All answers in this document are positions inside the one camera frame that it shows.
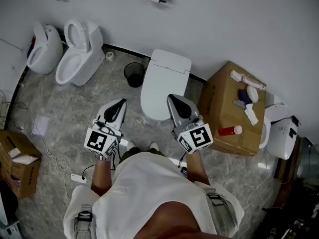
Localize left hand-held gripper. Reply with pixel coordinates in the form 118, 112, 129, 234
84, 98, 128, 158

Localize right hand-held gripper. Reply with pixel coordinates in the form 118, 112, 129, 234
166, 94, 213, 155

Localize person's right forearm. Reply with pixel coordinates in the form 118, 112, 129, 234
185, 151, 210, 186

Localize person's left forearm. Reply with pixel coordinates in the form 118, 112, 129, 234
90, 157, 113, 198

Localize white toilet with closed lid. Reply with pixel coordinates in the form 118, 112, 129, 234
140, 49, 192, 122

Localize white toilet with open lid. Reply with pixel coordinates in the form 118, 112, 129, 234
55, 17, 106, 87

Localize white toilet with black labels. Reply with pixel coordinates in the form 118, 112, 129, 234
258, 91, 299, 160

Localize large brown cardboard box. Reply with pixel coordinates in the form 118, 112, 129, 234
197, 60, 267, 157

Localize person's dark trousers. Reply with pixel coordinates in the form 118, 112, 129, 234
119, 147, 166, 164

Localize black mesh waste bin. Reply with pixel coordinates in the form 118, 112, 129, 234
123, 62, 146, 88

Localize red spray can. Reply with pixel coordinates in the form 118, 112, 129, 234
218, 125, 243, 137

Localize grey flat packet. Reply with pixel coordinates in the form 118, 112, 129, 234
232, 99, 248, 109

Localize small beige carton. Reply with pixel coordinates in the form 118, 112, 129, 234
229, 70, 244, 83

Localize purple cloth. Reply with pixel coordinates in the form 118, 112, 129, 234
238, 89, 253, 105

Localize white crumpled tissue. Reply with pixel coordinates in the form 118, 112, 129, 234
244, 103, 260, 126

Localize white oval pad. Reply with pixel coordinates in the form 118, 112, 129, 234
246, 85, 260, 103

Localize white power strip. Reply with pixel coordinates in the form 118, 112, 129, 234
70, 173, 88, 184

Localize white paper sheet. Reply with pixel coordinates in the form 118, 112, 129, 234
31, 116, 50, 136

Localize long pink tool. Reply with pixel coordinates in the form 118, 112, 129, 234
240, 74, 267, 91

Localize person's white shirt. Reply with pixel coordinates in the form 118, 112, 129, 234
63, 151, 245, 239

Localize open cardboard box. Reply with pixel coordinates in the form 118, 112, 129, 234
0, 130, 42, 200

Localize person's head and neck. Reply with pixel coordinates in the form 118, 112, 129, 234
134, 200, 215, 239

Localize dark equipment pile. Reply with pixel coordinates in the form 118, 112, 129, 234
261, 135, 319, 239

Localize white appliance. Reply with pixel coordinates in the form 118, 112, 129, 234
0, 190, 23, 239

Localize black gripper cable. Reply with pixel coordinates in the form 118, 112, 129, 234
109, 138, 123, 172

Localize black device cable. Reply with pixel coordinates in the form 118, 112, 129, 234
177, 152, 188, 169

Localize white floor cable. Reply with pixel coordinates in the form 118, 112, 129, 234
24, 103, 73, 202

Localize grey harness strap with buckle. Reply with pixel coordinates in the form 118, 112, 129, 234
74, 203, 97, 239
203, 186, 237, 237

